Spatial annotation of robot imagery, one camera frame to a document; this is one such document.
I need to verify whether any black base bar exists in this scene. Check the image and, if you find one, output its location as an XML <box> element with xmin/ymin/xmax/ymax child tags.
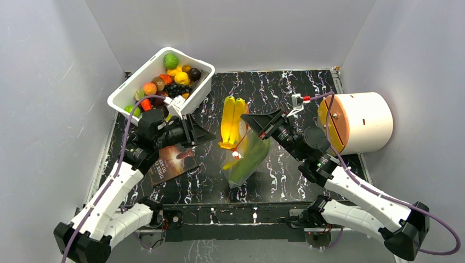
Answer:
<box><xmin>162</xmin><ymin>202</ymin><xmax>325</xmax><ymax>242</ymax></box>

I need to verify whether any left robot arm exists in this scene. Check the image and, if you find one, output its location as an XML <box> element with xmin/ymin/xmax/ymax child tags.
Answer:
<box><xmin>53</xmin><ymin>109</ymin><xmax>216</xmax><ymax>262</ymax></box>

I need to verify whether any dark brown round fruit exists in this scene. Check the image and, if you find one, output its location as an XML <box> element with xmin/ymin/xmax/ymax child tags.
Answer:
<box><xmin>188</xmin><ymin>68</ymin><xmax>201</xmax><ymax>82</ymax></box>

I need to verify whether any clear zip top bag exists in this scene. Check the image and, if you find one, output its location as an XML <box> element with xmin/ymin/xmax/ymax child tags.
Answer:
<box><xmin>218</xmin><ymin>98</ymin><xmax>271</xmax><ymax>189</ymax></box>

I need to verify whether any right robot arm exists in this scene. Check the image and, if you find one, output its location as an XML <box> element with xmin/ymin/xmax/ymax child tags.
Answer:
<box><xmin>241</xmin><ymin>110</ymin><xmax>429</xmax><ymax>261</ymax></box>

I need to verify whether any dark book with orange cover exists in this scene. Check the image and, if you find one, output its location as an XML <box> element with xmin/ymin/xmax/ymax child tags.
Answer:
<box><xmin>147</xmin><ymin>145</ymin><xmax>199</xmax><ymax>187</ymax></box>

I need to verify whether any red carrot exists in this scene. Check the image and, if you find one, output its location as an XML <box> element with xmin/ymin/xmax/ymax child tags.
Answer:
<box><xmin>140</xmin><ymin>99</ymin><xmax>153</xmax><ymax>112</ymax></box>

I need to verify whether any dark grape bunch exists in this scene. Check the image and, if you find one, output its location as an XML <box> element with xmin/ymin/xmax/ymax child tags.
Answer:
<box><xmin>163</xmin><ymin>84</ymin><xmax>193</xmax><ymax>98</ymax></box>

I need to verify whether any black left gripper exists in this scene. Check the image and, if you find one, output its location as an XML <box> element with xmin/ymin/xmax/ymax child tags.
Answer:
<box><xmin>155</xmin><ymin>114</ymin><xmax>216</xmax><ymax>150</ymax></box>

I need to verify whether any yellow banana bunch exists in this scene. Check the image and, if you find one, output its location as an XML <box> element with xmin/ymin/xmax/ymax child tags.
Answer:
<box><xmin>222</xmin><ymin>129</ymin><xmax>252</xmax><ymax>170</ymax></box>
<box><xmin>218</xmin><ymin>96</ymin><xmax>248</xmax><ymax>151</ymax></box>

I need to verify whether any round cylinder with coloured lid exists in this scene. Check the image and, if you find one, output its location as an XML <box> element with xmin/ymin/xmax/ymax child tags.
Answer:
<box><xmin>317</xmin><ymin>92</ymin><xmax>393</xmax><ymax>156</ymax></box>

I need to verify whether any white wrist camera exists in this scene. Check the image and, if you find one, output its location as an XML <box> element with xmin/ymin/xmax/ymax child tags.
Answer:
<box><xmin>287</xmin><ymin>93</ymin><xmax>311</xmax><ymax>117</ymax></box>
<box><xmin>164</xmin><ymin>95</ymin><xmax>185</xmax><ymax>119</ymax></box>

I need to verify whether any green leafy vegetable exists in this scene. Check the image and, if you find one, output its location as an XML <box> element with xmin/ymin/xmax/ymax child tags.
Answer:
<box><xmin>229</xmin><ymin>139</ymin><xmax>271</xmax><ymax>188</ymax></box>

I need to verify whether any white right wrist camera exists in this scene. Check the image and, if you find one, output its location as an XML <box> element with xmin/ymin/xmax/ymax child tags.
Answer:
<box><xmin>287</xmin><ymin>93</ymin><xmax>311</xmax><ymax>117</ymax></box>

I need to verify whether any white plastic bin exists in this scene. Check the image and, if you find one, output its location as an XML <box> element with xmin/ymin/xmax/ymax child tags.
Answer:
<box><xmin>107</xmin><ymin>47</ymin><xmax>216</xmax><ymax>117</ymax></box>

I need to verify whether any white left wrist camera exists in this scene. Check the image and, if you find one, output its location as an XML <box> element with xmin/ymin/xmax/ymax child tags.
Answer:
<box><xmin>164</xmin><ymin>95</ymin><xmax>185</xmax><ymax>119</ymax></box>

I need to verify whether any small green round fruit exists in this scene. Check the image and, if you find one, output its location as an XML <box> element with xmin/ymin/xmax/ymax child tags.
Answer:
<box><xmin>124</xmin><ymin>105</ymin><xmax>142</xmax><ymax>118</ymax></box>

